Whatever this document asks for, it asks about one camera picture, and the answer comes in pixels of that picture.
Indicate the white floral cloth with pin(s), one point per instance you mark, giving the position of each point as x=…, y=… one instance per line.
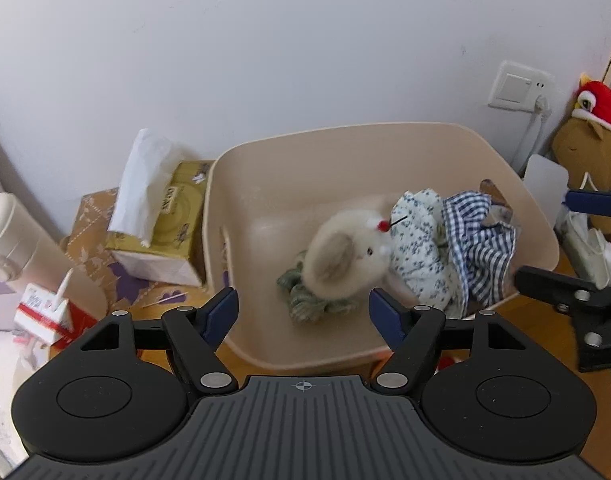
x=415, y=255

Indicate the yellow tissue box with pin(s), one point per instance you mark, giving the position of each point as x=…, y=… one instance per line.
x=170, y=210

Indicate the pale blue crumpled cloth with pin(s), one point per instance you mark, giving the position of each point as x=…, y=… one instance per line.
x=595, y=260

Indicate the red plush hat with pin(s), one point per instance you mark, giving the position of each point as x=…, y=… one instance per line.
x=603, y=102

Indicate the beige plastic storage bin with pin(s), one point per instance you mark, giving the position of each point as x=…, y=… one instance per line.
x=295, y=185

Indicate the white tissue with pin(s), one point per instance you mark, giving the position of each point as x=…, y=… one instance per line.
x=140, y=180

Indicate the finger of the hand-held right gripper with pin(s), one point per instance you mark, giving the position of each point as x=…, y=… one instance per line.
x=560, y=287
x=595, y=202

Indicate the green knitted piece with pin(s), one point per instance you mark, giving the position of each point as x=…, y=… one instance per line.
x=305, y=310

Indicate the white wall switch socket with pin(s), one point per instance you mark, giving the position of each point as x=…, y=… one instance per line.
x=515, y=85

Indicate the white plastic panel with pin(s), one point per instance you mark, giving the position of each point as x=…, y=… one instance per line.
x=545, y=185

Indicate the wooden toothpick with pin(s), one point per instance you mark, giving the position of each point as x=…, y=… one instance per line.
x=165, y=299

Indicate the brown plush toy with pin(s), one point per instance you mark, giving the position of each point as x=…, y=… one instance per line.
x=580, y=150

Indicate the white plush rabbit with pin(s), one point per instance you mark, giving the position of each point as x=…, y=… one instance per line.
x=335, y=255

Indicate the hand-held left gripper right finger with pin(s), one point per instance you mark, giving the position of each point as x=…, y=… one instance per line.
x=385, y=310

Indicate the white drinking straw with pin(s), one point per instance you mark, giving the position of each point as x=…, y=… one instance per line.
x=63, y=287

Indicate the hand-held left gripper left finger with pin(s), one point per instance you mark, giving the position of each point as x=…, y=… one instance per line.
x=225, y=310

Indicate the white thermos bottle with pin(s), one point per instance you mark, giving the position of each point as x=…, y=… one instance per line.
x=15, y=240

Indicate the red milk carton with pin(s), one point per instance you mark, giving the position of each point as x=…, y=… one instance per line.
x=40, y=315

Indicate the wooden desk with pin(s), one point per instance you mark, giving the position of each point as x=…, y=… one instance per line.
x=535, y=310

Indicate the brown patterned flat box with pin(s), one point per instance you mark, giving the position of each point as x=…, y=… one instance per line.
x=92, y=230

